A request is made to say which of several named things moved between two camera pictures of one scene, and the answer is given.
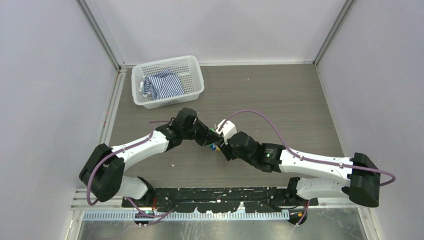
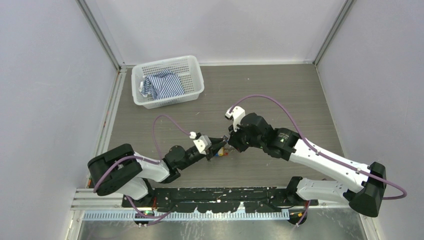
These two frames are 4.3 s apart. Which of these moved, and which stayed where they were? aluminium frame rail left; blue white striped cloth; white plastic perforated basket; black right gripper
Moved: black right gripper
Stayed: aluminium frame rail left; blue white striped cloth; white plastic perforated basket
